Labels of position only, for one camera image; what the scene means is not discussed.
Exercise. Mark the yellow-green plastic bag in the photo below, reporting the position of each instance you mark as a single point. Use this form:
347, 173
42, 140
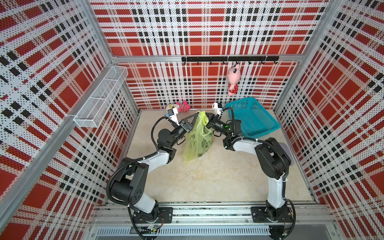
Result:
199, 140

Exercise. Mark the black hook rail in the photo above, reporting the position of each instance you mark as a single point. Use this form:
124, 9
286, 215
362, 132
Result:
223, 59

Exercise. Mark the aluminium mounting rail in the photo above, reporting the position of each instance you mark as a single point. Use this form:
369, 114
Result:
215, 214

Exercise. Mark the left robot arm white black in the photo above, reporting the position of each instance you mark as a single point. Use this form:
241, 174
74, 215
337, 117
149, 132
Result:
127, 184

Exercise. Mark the teal plastic basket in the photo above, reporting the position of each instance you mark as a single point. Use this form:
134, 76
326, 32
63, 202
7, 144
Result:
256, 120

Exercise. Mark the pink striped plush toy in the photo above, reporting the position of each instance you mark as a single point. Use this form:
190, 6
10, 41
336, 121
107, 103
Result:
183, 107

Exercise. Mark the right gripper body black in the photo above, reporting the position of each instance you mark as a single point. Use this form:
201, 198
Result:
219, 125

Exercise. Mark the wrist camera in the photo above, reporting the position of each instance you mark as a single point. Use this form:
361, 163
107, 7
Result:
172, 115
218, 109

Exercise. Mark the grey oval object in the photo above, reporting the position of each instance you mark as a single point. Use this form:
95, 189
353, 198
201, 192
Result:
288, 152

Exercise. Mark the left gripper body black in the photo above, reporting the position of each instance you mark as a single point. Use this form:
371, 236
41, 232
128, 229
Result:
177, 133

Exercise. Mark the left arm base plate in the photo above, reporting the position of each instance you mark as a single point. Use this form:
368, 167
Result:
157, 216

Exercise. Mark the pink hanging plush toy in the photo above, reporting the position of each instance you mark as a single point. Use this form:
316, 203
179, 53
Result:
233, 78

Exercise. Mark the white wire mesh shelf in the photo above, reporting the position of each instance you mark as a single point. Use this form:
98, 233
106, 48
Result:
102, 96

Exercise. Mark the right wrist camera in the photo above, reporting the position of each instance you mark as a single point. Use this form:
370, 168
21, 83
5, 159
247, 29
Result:
218, 109

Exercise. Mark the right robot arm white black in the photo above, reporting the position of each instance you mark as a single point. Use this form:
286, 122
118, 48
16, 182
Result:
274, 161

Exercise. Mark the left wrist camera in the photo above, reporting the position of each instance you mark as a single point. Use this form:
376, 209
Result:
172, 115

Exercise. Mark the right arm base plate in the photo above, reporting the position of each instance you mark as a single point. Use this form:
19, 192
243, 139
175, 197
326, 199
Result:
269, 214

